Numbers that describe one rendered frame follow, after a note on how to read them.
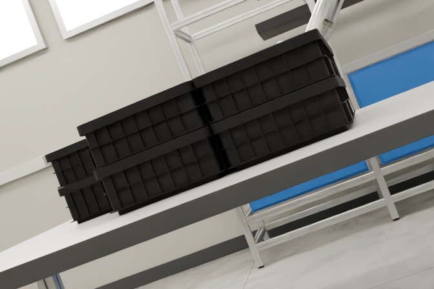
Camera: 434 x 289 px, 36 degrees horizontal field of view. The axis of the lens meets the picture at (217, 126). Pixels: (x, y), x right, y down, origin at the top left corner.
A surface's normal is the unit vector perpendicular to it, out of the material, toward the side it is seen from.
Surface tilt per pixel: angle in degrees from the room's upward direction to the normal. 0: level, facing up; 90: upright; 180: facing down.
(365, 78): 90
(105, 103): 90
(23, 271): 90
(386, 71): 90
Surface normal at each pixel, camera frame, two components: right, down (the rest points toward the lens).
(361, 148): -0.14, 0.03
